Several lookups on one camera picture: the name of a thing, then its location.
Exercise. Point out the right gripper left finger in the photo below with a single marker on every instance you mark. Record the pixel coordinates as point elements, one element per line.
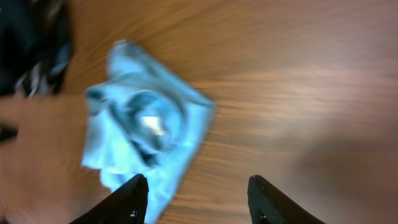
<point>126,205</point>

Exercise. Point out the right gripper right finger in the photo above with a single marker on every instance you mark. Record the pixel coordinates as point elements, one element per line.
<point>268,205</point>

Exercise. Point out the light blue printed t-shirt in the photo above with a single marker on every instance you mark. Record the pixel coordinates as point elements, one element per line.
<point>143,120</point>

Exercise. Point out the folded black garment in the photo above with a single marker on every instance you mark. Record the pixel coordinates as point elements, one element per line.
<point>36,46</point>

